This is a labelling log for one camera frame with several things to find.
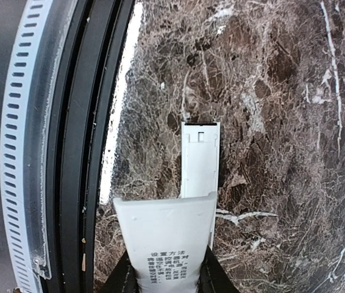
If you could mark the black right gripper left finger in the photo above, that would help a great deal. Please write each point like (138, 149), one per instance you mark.
(122, 279)

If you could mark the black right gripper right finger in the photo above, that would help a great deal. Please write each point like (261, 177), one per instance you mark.
(212, 278)

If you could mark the white remote battery cover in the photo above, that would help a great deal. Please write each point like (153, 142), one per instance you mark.
(166, 240)

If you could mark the white remote control body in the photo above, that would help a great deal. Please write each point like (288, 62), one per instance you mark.
(200, 169)

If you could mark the white slotted cable duct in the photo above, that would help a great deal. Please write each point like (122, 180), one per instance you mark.
(12, 136)

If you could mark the black curved front table rail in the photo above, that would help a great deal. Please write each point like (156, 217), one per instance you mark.
(80, 114)

